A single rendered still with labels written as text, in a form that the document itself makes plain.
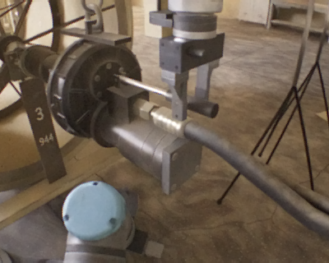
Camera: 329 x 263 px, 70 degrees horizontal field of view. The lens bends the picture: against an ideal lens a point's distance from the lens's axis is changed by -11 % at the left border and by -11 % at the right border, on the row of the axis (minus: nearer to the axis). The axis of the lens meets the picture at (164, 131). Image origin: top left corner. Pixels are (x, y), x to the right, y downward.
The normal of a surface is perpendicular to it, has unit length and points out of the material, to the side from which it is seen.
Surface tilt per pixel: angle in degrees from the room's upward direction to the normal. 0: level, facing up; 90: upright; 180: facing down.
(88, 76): 90
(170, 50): 90
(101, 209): 19
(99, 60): 90
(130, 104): 90
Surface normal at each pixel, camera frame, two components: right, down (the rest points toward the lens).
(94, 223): 0.00, -0.62
